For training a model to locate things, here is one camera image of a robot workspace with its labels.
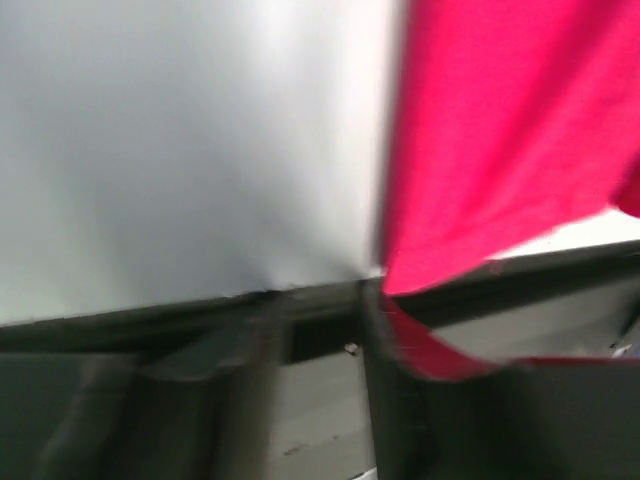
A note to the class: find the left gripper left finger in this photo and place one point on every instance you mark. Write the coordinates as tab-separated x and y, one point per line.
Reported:
182	392

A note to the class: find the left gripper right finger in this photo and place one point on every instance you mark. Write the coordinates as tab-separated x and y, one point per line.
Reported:
439	414

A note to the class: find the red t shirt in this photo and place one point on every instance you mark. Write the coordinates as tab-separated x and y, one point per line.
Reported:
513	118

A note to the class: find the aluminium rail profile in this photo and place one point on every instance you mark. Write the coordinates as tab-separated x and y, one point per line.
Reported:
323	425

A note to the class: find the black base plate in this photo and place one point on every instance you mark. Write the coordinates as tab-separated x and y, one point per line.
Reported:
324	317

